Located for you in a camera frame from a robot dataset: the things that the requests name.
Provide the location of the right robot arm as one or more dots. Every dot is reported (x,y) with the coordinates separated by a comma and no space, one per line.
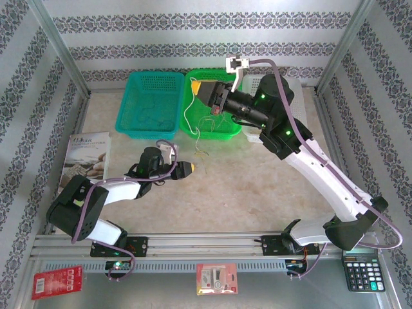
(328,183)

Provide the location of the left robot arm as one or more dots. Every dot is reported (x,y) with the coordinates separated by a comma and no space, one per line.
(122,190)

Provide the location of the green plastic basket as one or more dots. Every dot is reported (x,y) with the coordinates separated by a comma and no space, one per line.
(201,106)

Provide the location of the white plastic basket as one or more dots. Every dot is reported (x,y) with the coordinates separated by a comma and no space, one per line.
(299,106)

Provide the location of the teal plastic basket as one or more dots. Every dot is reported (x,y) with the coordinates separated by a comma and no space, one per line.
(148,90)

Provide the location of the book with printed cover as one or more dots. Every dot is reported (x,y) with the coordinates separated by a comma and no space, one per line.
(87,151)

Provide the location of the pink USB drive package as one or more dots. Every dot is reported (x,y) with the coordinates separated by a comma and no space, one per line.
(217,278)

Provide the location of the small circuit board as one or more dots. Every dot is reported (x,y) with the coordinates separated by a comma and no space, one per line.
(294,264)
(117,266)

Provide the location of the red retail package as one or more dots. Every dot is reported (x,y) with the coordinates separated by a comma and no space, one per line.
(56,283)

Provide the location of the black desk calculator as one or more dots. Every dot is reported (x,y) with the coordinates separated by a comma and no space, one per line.
(363,273)

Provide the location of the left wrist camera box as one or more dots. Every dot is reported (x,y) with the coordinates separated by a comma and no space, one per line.
(167,149)

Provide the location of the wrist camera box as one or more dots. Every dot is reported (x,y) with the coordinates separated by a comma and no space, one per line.
(237,63)
(167,149)

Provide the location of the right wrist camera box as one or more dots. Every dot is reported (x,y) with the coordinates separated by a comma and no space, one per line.
(237,63)

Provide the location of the aluminium mounting rail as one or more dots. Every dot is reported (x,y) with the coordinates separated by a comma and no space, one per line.
(206,244)

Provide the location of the aluminium table side rail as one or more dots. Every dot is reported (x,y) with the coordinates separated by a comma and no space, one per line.
(83,109)
(328,128)

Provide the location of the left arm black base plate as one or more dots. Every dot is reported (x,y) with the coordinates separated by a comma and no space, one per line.
(138,246)

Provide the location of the aluminium frame post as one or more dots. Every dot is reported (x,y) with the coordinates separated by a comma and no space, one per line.
(344,48)
(62,48)

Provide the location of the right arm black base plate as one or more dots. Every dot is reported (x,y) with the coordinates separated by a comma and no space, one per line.
(272,246)

